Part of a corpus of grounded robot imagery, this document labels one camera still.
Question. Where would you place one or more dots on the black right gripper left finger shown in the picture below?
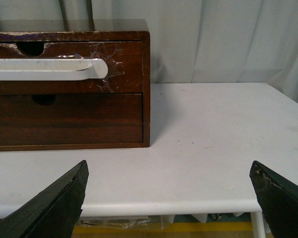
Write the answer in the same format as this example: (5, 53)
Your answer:
(53, 212)

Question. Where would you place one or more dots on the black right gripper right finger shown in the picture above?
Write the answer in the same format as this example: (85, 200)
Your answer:
(278, 199)

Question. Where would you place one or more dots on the white drawer handle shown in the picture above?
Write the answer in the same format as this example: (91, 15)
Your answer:
(52, 69)

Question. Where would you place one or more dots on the wooden drawer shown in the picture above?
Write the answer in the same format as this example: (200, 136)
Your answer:
(71, 119)
(128, 69)

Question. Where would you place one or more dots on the brown wooden drawer cabinet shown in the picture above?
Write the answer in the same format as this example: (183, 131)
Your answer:
(24, 39)

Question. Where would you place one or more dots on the white table leg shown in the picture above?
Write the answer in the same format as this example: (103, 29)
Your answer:
(258, 225)

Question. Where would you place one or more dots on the clear plastic sheet under table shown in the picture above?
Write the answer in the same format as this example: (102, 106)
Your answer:
(129, 223)

